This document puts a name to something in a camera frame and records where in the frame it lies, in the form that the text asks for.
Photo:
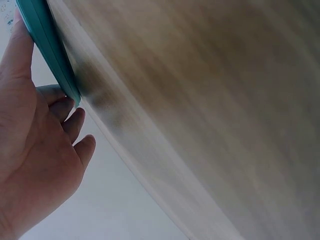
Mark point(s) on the person's left hand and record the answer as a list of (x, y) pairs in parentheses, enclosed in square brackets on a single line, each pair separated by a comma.
[(27, 140)]

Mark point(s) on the person's left thumb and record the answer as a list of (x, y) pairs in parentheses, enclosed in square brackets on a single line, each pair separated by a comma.
[(21, 47)]

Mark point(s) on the teal plastic tray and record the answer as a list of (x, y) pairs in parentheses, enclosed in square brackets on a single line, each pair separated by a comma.
[(48, 47)]

